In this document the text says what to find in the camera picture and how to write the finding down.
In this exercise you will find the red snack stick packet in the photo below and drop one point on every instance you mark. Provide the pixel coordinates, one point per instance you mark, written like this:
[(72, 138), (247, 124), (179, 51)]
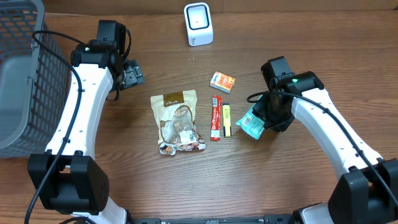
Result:
[(216, 118)]

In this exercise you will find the orange Kleenex tissue box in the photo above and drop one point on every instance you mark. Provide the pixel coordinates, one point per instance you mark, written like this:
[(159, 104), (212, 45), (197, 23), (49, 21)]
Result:
[(222, 82)]

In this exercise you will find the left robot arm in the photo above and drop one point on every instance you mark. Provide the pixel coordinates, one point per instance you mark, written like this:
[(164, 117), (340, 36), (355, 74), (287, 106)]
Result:
[(66, 177)]

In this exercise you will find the grey plastic mesh basket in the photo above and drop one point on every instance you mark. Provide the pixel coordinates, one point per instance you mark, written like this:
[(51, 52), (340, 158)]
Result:
[(33, 81)]

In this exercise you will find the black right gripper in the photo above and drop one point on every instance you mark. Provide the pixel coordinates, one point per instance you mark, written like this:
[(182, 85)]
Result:
[(260, 110)]

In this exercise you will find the teal Kleenex tissue pack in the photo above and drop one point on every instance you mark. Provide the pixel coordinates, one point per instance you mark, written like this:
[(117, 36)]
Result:
[(251, 124)]

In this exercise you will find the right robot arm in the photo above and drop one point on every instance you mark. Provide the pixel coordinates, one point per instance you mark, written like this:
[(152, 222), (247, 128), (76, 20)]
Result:
[(366, 191)]

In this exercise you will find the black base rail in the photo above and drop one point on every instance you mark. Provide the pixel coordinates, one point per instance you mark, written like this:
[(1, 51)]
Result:
[(211, 221)]

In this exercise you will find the brown snack pouch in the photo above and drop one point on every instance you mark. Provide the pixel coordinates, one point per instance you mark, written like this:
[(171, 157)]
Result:
[(174, 115)]

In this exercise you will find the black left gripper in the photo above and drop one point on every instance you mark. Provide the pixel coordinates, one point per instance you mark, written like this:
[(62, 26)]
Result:
[(132, 73)]

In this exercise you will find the white barcode scanner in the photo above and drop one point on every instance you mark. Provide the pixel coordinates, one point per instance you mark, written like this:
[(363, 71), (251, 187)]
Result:
[(198, 24)]

